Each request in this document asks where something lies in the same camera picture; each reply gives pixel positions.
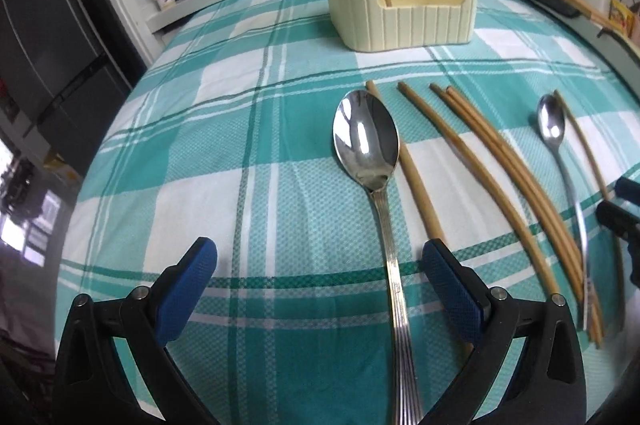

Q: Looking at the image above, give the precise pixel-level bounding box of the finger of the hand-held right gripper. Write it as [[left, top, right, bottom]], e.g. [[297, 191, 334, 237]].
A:
[[615, 178, 640, 204], [596, 201, 640, 247]]

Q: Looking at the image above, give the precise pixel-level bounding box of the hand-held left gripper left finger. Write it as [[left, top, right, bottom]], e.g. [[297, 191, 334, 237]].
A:
[[52, 236, 221, 425]]

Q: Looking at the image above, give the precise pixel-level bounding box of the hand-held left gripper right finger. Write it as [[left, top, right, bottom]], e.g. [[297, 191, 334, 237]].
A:
[[421, 239, 588, 425]]

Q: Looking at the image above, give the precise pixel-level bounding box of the wooden chopstick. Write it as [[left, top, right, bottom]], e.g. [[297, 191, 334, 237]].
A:
[[554, 90, 626, 332], [397, 82, 561, 301], [446, 86, 604, 349], [365, 80, 473, 361], [430, 84, 587, 302]]

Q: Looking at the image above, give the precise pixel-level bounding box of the small steel spoon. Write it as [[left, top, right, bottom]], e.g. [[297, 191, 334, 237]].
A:
[[536, 94, 601, 331]]

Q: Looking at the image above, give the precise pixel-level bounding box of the large steel spoon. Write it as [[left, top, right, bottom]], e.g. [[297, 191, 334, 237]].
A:
[[332, 89, 426, 425]]

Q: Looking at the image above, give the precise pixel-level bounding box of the teal plaid tablecloth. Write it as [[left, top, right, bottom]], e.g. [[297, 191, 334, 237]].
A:
[[55, 0, 640, 425]]

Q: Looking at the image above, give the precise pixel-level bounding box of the window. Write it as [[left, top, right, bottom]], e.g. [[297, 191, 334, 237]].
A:
[[0, 140, 66, 266]]

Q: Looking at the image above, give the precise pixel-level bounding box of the yellow packet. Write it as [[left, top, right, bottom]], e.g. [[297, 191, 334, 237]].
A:
[[609, 0, 636, 38]]

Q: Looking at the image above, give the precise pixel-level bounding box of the dark grey refrigerator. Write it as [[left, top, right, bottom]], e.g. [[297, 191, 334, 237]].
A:
[[0, 0, 148, 176]]

